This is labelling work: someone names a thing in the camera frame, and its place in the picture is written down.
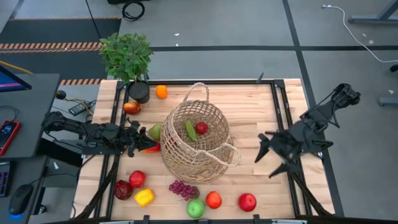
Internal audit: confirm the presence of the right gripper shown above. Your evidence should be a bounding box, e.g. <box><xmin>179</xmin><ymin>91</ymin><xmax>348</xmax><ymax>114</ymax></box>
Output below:
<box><xmin>254</xmin><ymin>124</ymin><xmax>307</xmax><ymax>177</ymax></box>

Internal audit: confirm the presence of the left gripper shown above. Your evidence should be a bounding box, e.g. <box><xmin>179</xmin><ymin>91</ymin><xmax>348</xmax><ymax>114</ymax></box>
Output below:
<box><xmin>119</xmin><ymin>120</ymin><xmax>157</xmax><ymax>157</ymax></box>

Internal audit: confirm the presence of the red chili pepper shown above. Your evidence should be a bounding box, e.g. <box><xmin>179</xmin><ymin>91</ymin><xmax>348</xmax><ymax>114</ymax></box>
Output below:
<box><xmin>142</xmin><ymin>142</ymin><xmax>162</xmax><ymax>154</ymax></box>

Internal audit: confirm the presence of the green pear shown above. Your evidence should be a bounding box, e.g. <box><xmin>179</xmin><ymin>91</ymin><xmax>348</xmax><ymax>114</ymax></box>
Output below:
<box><xmin>147</xmin><ymin>124</ymin><xmax>164</xmax><ymax>141</ymax></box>

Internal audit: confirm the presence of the red yellow apple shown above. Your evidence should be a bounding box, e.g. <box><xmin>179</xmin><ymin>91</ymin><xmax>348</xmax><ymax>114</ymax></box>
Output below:
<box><xmin>123</xmin><ymin>101</ymin><xmax>141</xmax><ymax>116</ymax></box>

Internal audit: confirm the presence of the red bell pepper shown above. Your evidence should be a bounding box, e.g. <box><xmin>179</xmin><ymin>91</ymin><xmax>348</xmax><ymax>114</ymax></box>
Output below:
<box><xmin>129</xmin><ymin>169</ymin><xmax>147</xmax><ymax>189</ymax></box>

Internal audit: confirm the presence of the woven straw basket with handles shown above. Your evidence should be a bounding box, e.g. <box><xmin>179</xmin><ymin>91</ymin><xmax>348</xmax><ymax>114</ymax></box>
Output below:
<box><xmin>160</xmin><ymin>82</ymin><xmax>242</xmax><ymax>185</ymax></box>

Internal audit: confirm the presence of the green cucumber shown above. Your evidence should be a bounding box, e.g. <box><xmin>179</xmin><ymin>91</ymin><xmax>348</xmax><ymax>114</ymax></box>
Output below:
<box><xmin>183</xmin><ymin>119</ymin><xmax>199</xmax><ymax>142</ymax></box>

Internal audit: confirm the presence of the large red apple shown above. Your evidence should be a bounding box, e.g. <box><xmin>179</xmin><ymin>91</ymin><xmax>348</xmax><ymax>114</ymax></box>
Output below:
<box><xmin>238</xmin><ymin>192</ymin><xmax>257</xmax><ymax>213</ymax></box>

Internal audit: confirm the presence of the yellow bell pepper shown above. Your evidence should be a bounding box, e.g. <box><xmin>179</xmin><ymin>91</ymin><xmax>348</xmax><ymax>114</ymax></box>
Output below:
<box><xmin>134</xmin><ymin>189</ymin><xmax>155</xmax><ymax>208</ymax></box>

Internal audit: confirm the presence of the small red apple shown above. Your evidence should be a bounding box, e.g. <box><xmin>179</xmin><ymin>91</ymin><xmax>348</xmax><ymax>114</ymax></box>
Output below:
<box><xmin>195</xmin><ymin>121</ymin><xmax>210</xmax><ymax>136</ymax></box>

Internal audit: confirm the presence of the red orange peach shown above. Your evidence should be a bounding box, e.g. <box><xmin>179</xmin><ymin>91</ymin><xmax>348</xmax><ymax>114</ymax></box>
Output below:
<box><xmin>205</xmin><ymin>190</ymin><xmax>223</xmax><ymax>210</ymax></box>

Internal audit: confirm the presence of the green apple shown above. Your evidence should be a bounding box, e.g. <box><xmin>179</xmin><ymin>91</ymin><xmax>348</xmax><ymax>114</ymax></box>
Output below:
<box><xmin>186</xmin><ymin>198</ymin><xmax>206</xmax><ymax>219</ymax></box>

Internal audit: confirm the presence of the orange tangerine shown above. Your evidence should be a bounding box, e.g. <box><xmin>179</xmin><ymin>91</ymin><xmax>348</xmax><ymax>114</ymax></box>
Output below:
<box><xmin>155</xmin><ymin>85</ymin><xmax>169</xmax><ymax>100</ymax></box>

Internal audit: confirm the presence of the purple grape bunch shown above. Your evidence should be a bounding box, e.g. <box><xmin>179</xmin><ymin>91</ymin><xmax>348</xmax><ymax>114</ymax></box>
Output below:
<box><xmin>169</xmin><ymin>180</ymin><xmax>201</xmax><ymax>202</ymax></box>

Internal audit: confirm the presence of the black power adapter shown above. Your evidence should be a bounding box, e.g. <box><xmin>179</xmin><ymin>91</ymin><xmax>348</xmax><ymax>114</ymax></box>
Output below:
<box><xmin>68</xmin><ymin>99</ymin><xmax>97</xmax><ymax>116</ymax></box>

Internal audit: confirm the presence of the green plant in black pot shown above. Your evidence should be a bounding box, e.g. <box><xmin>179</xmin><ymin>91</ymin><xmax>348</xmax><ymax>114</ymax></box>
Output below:
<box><xmin>98</xmin><ymin>32</ymin><xmax>155</xmax><ymax>105</ymax></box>

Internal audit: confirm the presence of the black side desk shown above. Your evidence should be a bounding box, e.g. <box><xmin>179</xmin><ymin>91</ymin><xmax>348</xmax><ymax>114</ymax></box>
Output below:
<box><xmin>0</xmin><ymin>73</ymin><xmax>62</xmax><ymax>224</ymax></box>

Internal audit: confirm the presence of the grey furniture foot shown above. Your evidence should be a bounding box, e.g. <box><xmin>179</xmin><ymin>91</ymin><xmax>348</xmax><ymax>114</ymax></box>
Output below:
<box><xmin>378</xmin><ymin>96</ymin><xmax>398</xmax><ymax>108</ymax></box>

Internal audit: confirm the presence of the black computer mouse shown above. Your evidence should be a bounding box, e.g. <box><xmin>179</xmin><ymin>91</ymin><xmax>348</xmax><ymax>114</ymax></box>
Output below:
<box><xmin>8</xmin><ymin>183</ymin><xmax>34</xmax><ymax>217</ymax></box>

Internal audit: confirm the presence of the red smartphone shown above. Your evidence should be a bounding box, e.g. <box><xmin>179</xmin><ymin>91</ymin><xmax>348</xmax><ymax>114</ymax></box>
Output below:
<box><xmin>0</xmin><ymin>119</ymin><xmax>22</xmax><ymax>156</ymax></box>

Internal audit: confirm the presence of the black keyboard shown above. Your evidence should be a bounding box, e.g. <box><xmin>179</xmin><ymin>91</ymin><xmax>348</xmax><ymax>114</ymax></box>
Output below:
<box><xmin>0</xmin><ymin>161</ymin><xmax>13</xmax><ymax>198</ymax></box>

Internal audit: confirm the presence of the black mat hazard striped edge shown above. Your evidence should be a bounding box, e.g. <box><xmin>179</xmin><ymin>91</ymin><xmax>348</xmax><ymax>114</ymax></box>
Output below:
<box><xmin>0</xmin><ymin>17</ymin><xmax>123</xmax><ymax>86</ymax></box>

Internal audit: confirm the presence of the computer monitor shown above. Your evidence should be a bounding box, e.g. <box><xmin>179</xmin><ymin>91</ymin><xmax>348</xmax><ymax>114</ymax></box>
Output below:
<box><xmin>0</xmin><ymin>64</ymin><xmax>32</xmax><ymax>93</ymax></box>

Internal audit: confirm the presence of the grey desk leg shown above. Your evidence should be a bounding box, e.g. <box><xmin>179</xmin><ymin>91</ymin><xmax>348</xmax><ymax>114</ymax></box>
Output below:
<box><xmin>348</xmin><ymin>0</ymin><xmax>398</xmax><ymax>26</ymax></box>

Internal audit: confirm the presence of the black aluminium rig frame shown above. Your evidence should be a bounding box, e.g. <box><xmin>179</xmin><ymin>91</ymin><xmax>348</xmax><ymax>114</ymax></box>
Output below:
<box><xmin>73</xmin><ymin>79</ymin><xmax>335</xmax><ymax>224</ymax></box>

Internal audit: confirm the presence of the coiled black cable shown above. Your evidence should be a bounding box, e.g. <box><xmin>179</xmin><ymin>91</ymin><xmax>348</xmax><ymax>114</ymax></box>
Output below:
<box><xmin>121</xmin><ymin>1</ymin><xmax>146</xmax><ymax>22</ymax></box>

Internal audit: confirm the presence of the thin black floor cable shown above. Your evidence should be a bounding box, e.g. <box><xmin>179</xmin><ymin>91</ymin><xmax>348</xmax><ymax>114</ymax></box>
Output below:
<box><xmin>84</xmin><ymin>0</ymin><xmax>103</xmax><ymax>40</ymax></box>

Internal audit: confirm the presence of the yellow cable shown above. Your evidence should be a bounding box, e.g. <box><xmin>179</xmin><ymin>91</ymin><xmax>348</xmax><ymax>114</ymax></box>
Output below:
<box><xmin>0</xmin><ymin>60</ymin><xmax>34</xmax><ymax>75</ymax></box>

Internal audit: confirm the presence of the white cable with plug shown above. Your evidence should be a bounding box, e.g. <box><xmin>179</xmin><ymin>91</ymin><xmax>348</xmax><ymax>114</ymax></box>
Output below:
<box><xmin>322</xmin><ymin>4</ymin><xmax>398</xmax><ymax>63</ymax></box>

